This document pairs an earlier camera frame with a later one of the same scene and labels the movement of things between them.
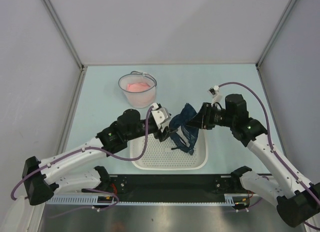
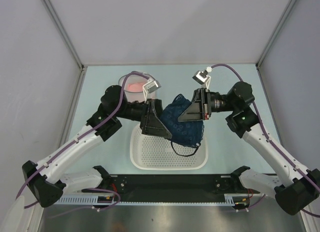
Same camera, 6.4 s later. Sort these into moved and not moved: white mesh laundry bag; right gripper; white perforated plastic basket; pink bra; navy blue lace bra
Moved: right gripper; navy blue lace bra
Not moved: white mesh laundry bag; pink bra; white perforated plastic basket
